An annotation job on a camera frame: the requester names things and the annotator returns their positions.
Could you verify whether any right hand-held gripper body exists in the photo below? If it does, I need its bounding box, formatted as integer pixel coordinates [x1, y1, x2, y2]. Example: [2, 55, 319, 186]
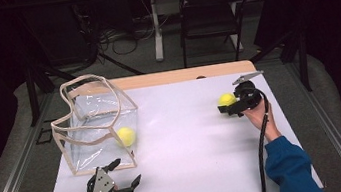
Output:
[230, 69, 271, 119]

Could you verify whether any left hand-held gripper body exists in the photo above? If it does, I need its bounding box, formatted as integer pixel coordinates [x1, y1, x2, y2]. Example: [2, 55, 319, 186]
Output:
[83, 161, 135, 192]

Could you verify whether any yellow tennis ball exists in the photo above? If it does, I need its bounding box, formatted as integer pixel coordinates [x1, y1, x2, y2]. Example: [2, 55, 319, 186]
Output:
[217, 91, 238, 108]
[114, 124, 138, 150]

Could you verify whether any clear bag with beige trim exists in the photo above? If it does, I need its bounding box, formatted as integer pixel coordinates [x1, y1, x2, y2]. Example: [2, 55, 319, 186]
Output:
[44, 68, 147, 179]

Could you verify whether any person's right hand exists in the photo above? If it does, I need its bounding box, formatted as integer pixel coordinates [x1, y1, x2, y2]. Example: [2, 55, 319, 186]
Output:
[242, 100, 284, 146]

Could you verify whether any white table sheet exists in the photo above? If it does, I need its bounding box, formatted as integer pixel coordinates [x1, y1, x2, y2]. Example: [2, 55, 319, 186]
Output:
[26, 63, 325, 192]

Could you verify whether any black metal stand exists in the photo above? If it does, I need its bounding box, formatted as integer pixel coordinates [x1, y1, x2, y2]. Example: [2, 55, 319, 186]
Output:
[20, 56, 62, 128]
[245, 28, 314, 100]

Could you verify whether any black folding chair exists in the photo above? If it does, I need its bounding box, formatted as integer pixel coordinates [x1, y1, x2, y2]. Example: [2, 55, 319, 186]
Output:
[174, 0, 260, 69]

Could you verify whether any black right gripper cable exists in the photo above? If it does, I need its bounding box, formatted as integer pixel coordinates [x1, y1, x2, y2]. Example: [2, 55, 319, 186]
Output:
[245, 85, 283, 192]

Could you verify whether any small black floor frame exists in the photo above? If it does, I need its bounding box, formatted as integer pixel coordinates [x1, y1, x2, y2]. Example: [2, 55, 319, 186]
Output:
[34, 127, 55, 145]

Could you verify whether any bundle of floor cables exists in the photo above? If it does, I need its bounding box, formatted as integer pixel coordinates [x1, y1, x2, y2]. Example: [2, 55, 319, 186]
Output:
[94, 14, 160, 60]

